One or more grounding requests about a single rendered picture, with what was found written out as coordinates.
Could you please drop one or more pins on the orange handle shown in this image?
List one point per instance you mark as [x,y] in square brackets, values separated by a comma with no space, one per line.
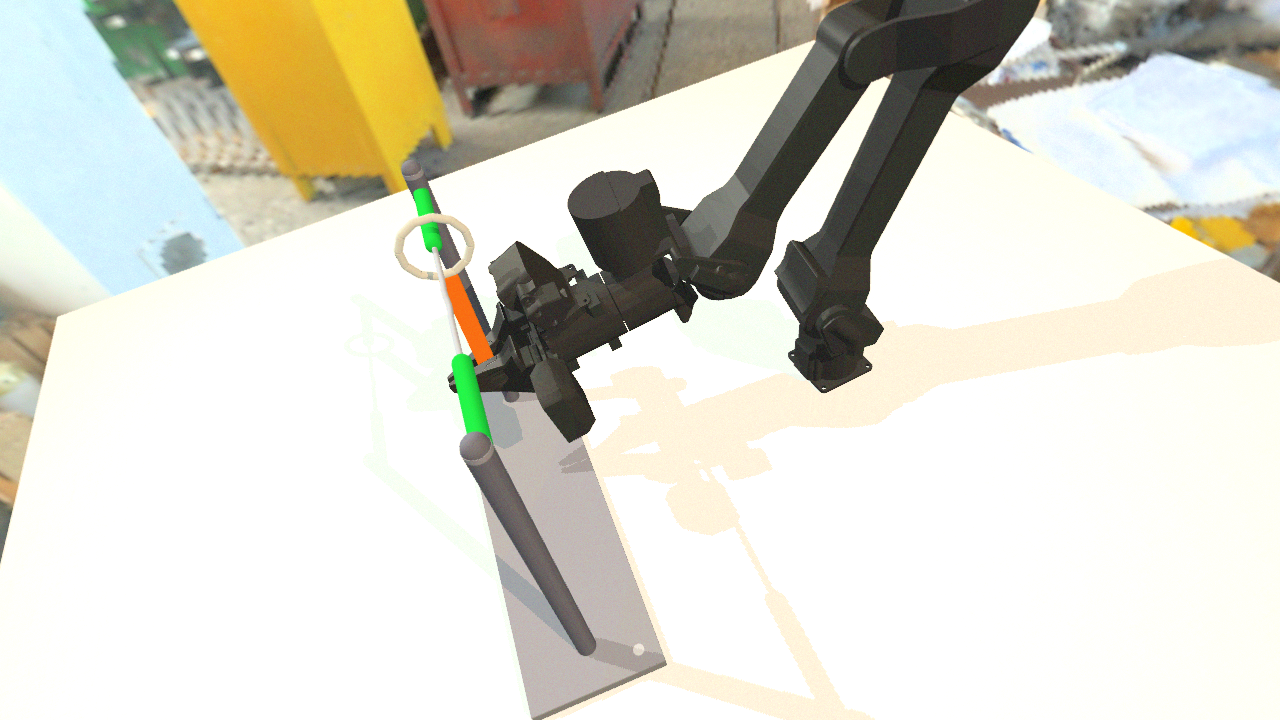
[462,307]

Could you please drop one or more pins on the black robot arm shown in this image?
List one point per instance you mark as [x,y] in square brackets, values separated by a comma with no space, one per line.
[935,49]

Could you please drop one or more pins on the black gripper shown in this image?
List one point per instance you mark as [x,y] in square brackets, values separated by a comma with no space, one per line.
[524,362]

